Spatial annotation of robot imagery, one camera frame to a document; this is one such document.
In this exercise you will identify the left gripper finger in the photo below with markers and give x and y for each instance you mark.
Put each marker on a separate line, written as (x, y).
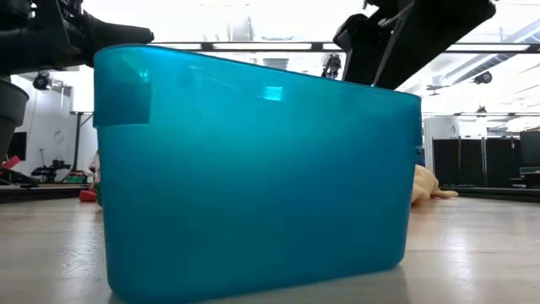
(122, 34)

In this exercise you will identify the black partition wall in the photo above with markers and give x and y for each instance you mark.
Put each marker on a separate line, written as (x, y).
(464, 162)

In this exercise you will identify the red tag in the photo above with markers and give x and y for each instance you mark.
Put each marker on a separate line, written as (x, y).
(10, 162)

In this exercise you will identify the black overhead light bar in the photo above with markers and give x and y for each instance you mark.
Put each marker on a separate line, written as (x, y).
(261, 47)

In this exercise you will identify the black aluminium table frame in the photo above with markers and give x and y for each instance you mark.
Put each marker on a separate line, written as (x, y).
(42, 193)

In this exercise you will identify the black ceiling spotlight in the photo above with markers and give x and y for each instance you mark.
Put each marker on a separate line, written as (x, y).
(483, 78)

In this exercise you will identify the dark background monitor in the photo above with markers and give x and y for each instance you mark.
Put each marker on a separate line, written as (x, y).
(530, 148)

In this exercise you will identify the red cloth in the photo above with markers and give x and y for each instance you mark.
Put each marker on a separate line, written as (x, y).
(87, 196)

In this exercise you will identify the standing person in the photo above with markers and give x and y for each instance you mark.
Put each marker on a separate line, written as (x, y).
(93, 169)

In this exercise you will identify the black overhead camera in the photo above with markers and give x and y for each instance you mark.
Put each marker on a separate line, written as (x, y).
(332, 66)

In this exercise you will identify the dark background desk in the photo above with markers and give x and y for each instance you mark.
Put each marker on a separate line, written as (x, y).
(529, 179)

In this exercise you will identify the green toy vegetable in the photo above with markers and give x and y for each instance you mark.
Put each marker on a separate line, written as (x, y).
(97, 195)

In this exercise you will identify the black pole stand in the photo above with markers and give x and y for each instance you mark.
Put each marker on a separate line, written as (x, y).
(77, 139)

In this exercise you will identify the white column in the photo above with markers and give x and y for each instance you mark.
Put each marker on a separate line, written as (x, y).
(441, 139)

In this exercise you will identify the black wall screen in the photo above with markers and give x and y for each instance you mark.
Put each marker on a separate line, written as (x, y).
(17, 145)

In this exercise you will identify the teal plastic tupperware container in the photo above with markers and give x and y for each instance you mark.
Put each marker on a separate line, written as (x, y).
(253, 190)

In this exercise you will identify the black round wall fan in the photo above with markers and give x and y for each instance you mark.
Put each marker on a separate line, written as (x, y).
(41, 81)

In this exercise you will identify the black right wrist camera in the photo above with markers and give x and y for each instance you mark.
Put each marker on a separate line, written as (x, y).
(350, 31)

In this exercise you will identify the yellow plush toy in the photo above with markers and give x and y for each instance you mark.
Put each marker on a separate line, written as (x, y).
(424, 186)

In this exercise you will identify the black floor equipment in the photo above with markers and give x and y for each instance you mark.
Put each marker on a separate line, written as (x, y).
(50, 169)

